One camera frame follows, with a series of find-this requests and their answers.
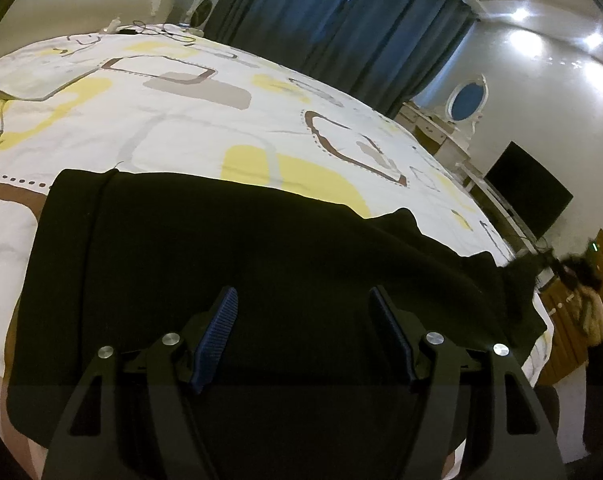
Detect blue curtain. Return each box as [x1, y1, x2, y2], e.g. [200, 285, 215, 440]
[202, 0, 482, 118]

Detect white round fan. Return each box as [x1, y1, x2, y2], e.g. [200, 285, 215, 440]
[184, 0, 215, 29]

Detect wooden door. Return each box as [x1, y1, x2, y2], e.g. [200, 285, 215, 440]
[536, 227, 603, 386]

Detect person's right forearm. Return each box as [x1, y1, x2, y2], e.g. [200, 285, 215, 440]
[578, 285, 603, 466]

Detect tangled black cables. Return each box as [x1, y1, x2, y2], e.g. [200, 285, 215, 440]
[104, 20, 205, 46]

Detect printed bed cover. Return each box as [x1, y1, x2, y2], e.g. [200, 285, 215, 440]
[0, 22, 555, 480]

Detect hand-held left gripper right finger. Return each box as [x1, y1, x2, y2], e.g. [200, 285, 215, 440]
[369, 286, 567, 480]

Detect black television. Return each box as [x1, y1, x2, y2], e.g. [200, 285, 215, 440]
[484, 141, 575, 241]

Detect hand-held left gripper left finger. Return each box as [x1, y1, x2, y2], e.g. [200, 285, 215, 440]
[42, 286, 240, 480]

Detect black pants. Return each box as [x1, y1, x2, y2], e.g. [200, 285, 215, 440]
[4, 167, 549, 480]

